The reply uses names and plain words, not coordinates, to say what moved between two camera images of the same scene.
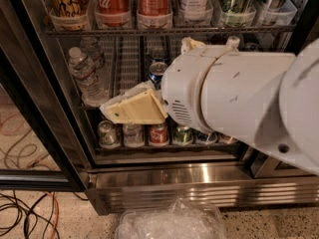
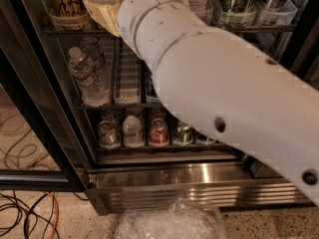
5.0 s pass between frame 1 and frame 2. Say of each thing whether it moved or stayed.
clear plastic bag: stayed
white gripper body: moved
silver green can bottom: stayed
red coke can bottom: stayed
